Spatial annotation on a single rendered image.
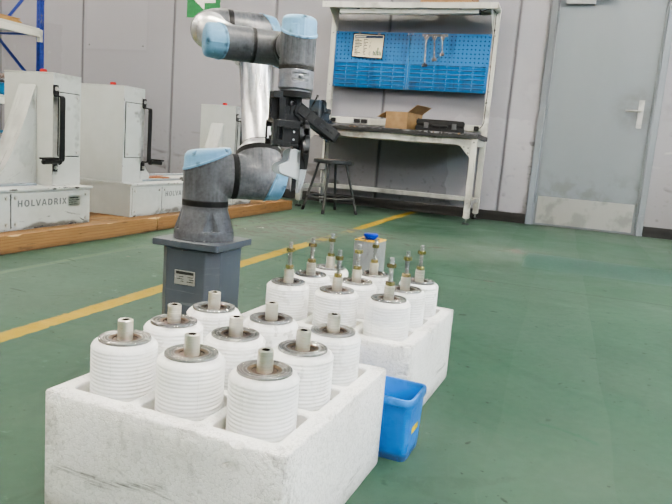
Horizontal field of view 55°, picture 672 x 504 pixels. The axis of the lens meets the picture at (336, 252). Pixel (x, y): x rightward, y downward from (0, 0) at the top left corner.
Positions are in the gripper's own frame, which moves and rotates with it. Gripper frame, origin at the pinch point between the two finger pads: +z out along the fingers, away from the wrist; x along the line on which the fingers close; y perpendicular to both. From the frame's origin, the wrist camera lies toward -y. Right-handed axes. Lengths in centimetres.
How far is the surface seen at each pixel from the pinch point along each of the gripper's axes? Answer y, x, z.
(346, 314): -9.0, 12.5, 25.6
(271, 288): 5.0, 2.1, 22.4
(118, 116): 33, -249, -16
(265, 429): 20, 60, 28
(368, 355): -11.1, 21.1, 31.8
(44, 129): 67, -208, -6
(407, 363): -17.2, 26.5, 31.8
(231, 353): 21, 43, 23
